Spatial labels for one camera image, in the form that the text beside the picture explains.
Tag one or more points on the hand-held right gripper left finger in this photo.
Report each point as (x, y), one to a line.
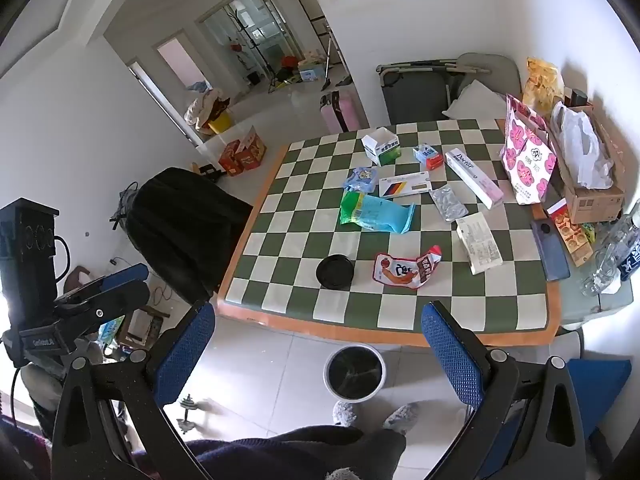
(182, 355)

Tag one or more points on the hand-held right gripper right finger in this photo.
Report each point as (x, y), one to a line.
(450, 355)

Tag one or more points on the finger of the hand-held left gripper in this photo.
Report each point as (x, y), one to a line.
(125, 274)
(117, 305)

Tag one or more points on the white round trash bin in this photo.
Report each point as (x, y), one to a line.
(355, 375)

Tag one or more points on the silver blister pack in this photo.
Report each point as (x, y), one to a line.
(448, 203)

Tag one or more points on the white striped tablet box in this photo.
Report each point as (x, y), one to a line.
(405, 185)

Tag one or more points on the person's left hand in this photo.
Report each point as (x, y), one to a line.
(44, 385)

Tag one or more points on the open cardboard floor box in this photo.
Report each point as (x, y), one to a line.
(142, 327)

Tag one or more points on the small dumbbell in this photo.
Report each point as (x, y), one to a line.
(190, 410)

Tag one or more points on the black office chair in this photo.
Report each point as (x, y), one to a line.
(185, 230)

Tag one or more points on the grey fuzzy slipper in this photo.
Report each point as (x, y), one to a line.
(346, 414)
(400, 417)

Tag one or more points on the red white snack packet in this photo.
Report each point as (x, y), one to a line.
(405, 270)

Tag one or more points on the white paper medicine box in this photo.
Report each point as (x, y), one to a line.
(478, 242)

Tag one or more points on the black round lid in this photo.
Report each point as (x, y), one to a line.
(335, 272)

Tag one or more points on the dark blue phone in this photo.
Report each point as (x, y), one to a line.
(550, 252)

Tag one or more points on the blue stool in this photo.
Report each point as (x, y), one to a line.
(600, 380)

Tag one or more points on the person's dark clothing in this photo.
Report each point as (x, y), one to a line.
(300, 452)

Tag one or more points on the red gift carton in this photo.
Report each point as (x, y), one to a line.
(252, 152)
(229, 160)

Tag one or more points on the green blue plastic bag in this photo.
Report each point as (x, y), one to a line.
(375, 212)

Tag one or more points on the green checkered table mat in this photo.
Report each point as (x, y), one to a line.
(300, 240)

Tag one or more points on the orange printed box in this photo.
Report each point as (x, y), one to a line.
(570, 232)

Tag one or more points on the clear plastic bottle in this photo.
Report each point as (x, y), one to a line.
(602, 265)

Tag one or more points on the long white toothpaste box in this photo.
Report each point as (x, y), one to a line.
(472, 177)

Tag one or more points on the yellow bin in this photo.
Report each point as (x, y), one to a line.
(221, 122)

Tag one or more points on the beige bag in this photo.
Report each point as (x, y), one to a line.
(202, 107)

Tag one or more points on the small blue printed packet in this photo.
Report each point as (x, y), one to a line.
(361, 179)

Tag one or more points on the blue orange small carton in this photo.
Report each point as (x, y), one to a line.
(428, 156)

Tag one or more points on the blue label bottle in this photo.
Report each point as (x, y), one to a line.
(631, 257)

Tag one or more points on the pink flower paper bag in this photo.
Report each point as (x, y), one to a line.
(527, 160)

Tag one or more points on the brown cardboard box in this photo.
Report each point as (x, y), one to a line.
(595, 202)

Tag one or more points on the white green medicine box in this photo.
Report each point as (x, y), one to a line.
(381, 147)

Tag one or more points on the white plastic bag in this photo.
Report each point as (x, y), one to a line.
(582, 145)

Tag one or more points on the white pillow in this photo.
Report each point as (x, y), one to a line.
(475, 101)

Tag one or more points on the black coat rack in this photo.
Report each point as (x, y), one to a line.
(248, 40)

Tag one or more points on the grey folding bed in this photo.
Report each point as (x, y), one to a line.
(412, 92)

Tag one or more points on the pink suitcase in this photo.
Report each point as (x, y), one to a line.
(342, 109)

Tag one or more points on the yellow snack bag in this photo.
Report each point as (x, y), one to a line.
(542, 80)

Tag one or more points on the beige chair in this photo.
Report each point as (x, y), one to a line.
(500, 67)

